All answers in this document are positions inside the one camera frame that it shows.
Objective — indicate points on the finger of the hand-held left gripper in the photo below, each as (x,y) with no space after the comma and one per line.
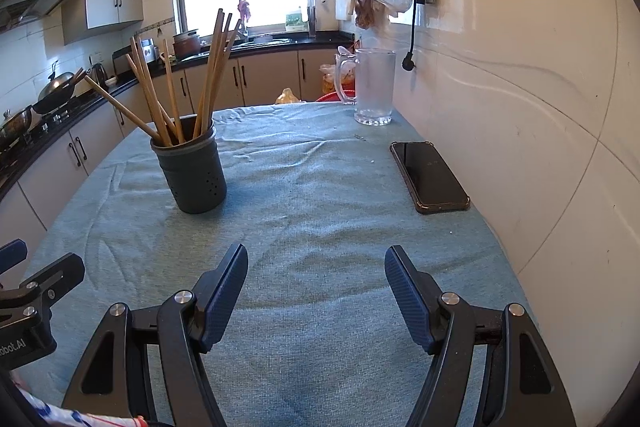
(65,269)
(12,254)

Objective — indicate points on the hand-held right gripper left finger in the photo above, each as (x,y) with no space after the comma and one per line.
(222,302)

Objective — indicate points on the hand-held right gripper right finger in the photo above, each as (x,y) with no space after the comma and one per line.
(407,302)

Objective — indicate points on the dark grey chopstick holder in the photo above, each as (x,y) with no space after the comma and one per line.
(192,177)

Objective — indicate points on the bunch of wooden chopsticks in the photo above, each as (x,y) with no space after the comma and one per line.
(125,110)

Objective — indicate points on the white patterned clothing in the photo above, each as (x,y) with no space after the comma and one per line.
(60,417)

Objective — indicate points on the teal table cloth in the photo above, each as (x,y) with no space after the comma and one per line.
(310,217)

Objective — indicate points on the black smartphone in clear case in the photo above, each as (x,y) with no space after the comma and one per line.
(430,177)

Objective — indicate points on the steel pan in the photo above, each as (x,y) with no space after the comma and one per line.
(15,124)

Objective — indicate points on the gas stove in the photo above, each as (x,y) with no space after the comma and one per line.
(50,119)

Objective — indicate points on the steel wok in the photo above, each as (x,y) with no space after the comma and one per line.
(55,89)

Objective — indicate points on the dark kettle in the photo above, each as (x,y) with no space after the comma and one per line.
(98,77)

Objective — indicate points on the clear glass mug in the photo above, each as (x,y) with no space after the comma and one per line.
(375,92)

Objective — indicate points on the yellow plastic bag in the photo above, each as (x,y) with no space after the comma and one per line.
(288,97)

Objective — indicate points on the stainless steel appliance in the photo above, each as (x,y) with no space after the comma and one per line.
(125,59)

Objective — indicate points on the red plastic basin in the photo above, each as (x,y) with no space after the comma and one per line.
(330,97)

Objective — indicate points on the clear bag with orange contents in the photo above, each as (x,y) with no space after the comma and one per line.
(327,79)

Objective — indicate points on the brown cooking pot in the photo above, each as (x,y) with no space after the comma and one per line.
(186,47)

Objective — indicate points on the black kitchen countertop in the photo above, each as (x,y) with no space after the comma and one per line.
(280,45)

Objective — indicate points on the dark utensil cup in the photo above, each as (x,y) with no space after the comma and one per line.
(311,27)

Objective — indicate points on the green label container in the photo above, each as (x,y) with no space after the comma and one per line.
(295,22)

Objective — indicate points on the pink hanging rag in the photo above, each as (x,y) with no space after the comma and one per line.
(244,9)

